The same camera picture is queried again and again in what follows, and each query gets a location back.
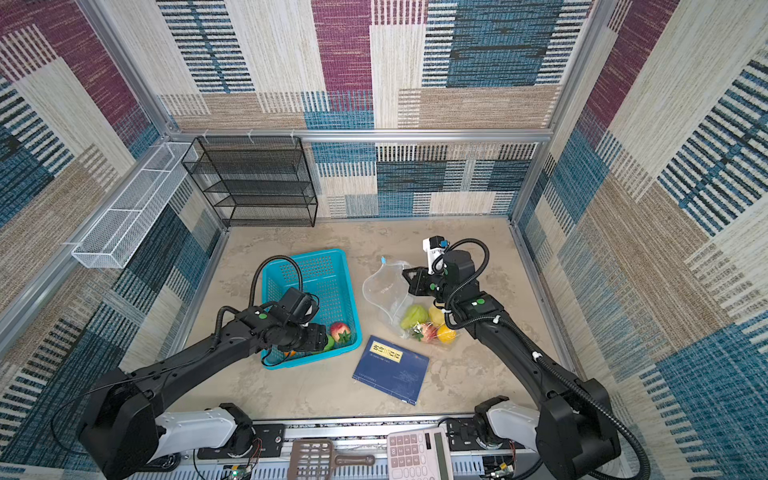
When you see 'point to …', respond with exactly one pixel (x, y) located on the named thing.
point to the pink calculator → (422, 454)
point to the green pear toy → (415, 314)
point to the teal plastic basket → (326, 275)
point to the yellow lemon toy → (446, 335)
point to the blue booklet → (392, 369)
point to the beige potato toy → (436, 316)
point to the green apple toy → (330, 343)
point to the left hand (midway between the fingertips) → (319, 337)
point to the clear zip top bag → (388, 289)
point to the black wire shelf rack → (255, 181)
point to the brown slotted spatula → (314, 459)
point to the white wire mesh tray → (111, 243)
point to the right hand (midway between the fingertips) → (403, 276)
